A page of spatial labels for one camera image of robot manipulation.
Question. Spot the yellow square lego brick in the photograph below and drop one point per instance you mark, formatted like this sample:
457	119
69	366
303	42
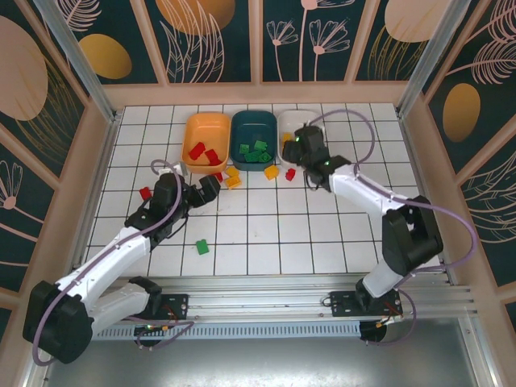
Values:
231	172
234	182
287	141

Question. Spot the red square lego brick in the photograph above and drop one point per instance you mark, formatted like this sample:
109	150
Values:
290	174
219	176
144	193

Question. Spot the yellow tall lego brick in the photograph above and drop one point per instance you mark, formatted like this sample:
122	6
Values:
271	172

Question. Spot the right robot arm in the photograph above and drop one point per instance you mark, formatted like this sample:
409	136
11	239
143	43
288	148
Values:
363	187

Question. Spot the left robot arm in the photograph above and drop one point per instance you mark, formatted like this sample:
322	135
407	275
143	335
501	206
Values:
105	262

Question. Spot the white plastic container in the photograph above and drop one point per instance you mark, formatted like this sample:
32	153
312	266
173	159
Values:
288	121

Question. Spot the teal plastic container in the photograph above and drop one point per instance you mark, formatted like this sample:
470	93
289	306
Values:
250	125

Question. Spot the orange plastic container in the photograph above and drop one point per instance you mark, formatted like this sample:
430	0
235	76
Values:
205	129

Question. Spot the black round housing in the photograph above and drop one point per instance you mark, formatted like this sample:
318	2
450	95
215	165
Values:
373	334
145	338

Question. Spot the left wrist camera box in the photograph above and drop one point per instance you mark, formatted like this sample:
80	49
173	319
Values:
177	168

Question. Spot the wall panel with two flowers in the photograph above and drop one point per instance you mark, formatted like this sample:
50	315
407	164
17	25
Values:
306	60

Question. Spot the wall panel with beige oval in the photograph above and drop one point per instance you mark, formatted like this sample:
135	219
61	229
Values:
387	60

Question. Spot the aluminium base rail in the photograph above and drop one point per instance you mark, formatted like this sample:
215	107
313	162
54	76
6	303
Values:
262	298

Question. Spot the wall panel with large leaf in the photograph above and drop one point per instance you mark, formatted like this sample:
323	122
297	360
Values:
201	40

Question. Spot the wall panel with white flower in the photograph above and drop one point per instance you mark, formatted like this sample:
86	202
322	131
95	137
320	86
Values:
20	209

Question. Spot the aluminium frame post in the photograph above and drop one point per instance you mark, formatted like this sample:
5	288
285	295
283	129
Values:
430	56
80	60

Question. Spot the wall panel with orange oval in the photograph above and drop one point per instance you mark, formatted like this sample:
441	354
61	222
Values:
121	40
475	101

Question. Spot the wall panel with beige circle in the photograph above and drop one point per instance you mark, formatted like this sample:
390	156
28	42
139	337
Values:
24	101

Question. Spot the wall panel with feather leaves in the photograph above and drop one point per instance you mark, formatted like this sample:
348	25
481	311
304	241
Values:
492	209

